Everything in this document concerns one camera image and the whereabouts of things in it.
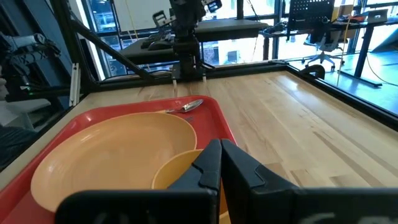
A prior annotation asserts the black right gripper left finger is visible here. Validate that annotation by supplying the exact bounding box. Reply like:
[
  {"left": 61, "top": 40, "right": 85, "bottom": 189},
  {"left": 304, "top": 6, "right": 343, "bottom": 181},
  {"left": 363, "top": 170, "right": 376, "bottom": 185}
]
[{"left": 55, "top": 138, "right": 223, "bottom": 224}]

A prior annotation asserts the black leg desk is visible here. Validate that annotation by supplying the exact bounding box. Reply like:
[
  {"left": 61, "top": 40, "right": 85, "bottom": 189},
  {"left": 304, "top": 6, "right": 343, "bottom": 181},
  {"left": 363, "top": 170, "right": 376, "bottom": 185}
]
[{"left": 334, "top": 17, "right": 398, "bottom": 88}]

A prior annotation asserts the grey laptop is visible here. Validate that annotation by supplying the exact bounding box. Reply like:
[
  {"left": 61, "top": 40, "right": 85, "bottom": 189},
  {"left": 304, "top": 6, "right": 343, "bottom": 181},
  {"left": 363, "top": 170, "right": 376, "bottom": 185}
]
[{"left": 366, "top": 8, "right": 389, "bottom": 24}]

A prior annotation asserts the tan plastic plate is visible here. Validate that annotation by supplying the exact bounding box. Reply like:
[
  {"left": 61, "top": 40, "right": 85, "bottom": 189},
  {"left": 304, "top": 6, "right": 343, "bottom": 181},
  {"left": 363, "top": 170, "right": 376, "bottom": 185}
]
[{"left": 30, "top": 111, "right": 198, "bottom": 213}]

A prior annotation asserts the yellow hanging cable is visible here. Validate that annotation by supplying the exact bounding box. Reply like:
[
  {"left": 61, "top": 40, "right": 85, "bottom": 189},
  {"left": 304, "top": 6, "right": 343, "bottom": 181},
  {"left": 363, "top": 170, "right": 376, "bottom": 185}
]
[{"left": 336, "top": 14, "right": 353, "bottom": 88}]

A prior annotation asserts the spoon with tan handle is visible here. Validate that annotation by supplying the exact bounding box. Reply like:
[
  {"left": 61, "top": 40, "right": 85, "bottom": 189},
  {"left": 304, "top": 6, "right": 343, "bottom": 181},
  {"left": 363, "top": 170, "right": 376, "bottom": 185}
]
[{"left": 155, "top": 98, "right": 205, "bottom": 114}]

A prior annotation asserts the red plastic tray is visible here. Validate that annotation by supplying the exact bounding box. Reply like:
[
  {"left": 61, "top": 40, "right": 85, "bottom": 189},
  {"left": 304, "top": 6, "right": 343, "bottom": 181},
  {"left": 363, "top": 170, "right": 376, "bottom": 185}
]
[{"left": 0, "top": 95, "right": 237, "bottom": 224}]

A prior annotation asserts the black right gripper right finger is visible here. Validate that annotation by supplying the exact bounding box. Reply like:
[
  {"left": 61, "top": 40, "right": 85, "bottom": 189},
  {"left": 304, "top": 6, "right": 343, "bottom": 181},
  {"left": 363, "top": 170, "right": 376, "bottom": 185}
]
[{"left": 220, "top": 138, "right": 398, "bottom": 224}]

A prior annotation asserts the black perforated panel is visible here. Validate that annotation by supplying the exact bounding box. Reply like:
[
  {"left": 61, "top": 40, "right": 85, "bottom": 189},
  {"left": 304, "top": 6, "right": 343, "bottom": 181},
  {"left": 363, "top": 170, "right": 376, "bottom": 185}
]
[{"left": 286, "top": 0, "right": 336, "bottom": 32}]

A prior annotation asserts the white office chair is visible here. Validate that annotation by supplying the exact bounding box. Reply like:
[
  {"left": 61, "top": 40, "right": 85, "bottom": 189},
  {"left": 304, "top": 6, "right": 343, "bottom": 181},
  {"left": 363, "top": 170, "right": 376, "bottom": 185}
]
[{"left": 302, "top": 30, "right": 343, "bottom": 72}]

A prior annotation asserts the small tan bowl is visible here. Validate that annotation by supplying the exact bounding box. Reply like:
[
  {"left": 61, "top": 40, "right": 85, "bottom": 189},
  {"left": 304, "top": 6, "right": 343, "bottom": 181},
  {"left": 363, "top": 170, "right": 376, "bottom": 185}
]
[{"left": 150, "top": 149, "right": 229, "bottom": 217}]

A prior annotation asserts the black table edge frame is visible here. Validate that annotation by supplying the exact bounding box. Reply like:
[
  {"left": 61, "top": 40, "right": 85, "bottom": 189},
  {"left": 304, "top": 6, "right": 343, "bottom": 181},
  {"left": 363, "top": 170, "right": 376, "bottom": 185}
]
[{"left": 0, "top": 60, "right": 398, "bottom": 174}]

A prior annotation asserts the black table corner clamp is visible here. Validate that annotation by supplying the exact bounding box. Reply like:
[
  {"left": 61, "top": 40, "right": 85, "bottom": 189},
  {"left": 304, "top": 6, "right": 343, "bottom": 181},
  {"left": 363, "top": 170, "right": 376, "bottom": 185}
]
[{"left": 299, "top": 63, "right": 326, "bottom": 80}]

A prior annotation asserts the white aluminium bracket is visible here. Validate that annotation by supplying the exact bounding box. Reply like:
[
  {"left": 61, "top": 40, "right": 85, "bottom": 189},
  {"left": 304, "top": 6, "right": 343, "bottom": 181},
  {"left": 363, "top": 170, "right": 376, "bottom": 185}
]
[{"left": 68, "top": 62, "right": 81, "bottom": 108}]

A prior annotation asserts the black top desk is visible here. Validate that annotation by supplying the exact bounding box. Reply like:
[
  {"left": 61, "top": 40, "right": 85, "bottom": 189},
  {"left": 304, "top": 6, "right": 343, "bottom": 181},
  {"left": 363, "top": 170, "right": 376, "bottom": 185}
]
[{"left": 119, "top": 18, "right": 270, "bottom": 65}]

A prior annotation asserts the black diagonal frame strut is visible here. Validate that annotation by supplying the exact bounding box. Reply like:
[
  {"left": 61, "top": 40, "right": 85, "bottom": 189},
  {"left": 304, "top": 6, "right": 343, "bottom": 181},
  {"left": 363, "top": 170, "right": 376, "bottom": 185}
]
[{"left": 49, "top": 0, "right": 154, "bottom": 93}]

